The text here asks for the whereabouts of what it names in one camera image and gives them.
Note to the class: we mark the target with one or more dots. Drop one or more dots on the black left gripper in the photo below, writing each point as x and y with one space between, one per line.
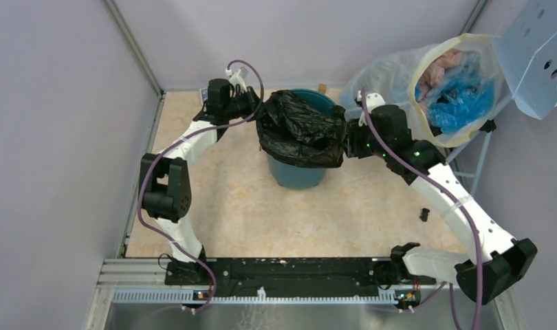
252 99

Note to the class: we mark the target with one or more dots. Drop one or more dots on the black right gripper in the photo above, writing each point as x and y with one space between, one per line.
354 131

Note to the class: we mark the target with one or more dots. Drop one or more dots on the black trash bag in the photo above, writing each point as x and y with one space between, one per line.
296 133

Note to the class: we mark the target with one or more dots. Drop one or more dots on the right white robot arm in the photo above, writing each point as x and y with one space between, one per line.
494 260

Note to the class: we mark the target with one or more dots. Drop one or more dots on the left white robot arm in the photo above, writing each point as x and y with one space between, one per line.
165 195

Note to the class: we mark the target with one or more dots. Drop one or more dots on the pink trash bag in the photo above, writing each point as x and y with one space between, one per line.
434 75

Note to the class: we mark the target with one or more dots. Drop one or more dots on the translucent bag of trash bags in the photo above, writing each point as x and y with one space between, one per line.
395 76

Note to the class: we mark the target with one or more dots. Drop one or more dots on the blue trash bag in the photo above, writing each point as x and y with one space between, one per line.
464 95

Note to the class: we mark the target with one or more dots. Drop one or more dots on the teal plastic trash bin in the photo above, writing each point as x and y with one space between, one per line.
294 177

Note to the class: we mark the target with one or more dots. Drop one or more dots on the blue playing card box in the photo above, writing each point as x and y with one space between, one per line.
203 95

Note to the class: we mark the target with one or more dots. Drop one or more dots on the small brown wooden block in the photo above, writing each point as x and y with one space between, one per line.
322 88

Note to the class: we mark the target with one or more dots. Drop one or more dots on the small black plastic clip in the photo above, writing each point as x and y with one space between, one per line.
424 213

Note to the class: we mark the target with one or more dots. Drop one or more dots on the perforated light blue panel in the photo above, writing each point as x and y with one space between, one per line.
527 54

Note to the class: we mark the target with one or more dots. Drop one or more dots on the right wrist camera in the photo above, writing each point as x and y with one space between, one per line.
372 100

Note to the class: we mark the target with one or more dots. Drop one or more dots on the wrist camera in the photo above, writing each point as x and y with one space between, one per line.
237 78
372 100

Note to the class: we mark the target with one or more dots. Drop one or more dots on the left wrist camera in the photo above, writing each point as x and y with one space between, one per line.
237 78

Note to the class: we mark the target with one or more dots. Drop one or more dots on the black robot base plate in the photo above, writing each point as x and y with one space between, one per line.
289 277

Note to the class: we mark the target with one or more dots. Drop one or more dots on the white cable duct strip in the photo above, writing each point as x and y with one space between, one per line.
189 297

